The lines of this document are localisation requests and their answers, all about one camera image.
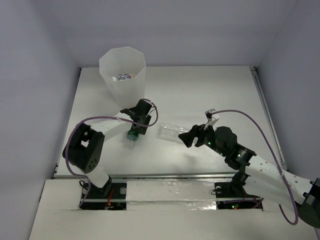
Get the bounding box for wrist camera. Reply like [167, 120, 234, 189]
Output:
[145, 99, 156, 108]
[204, 108, 220, 129]

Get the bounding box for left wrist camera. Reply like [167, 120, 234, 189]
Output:
[145, 99, 156, 108]

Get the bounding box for clear crushed unlabelled bottle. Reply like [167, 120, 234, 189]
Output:
[158, 123, 190, 144]

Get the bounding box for aluminium side rail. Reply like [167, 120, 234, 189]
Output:
[250, 66, 288, 170]

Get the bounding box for clear bottle green label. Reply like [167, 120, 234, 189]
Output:
[124, 130, 140, 149]

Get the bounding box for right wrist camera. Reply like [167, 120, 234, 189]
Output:
[204, 108, 220, 129]

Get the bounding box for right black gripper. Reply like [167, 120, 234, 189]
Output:
[177, 120, 227, 157]

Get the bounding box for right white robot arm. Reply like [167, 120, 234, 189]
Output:
[178, 124, 320, 229]

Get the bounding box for translucent white plastic bin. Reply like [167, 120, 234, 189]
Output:
[99, 46, 146, 108]

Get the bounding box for clear bottle orange blue label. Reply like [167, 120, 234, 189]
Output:
[110, 73, 136, 82]

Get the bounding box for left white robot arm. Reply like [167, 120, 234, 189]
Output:
[62, 98, 159, 198]

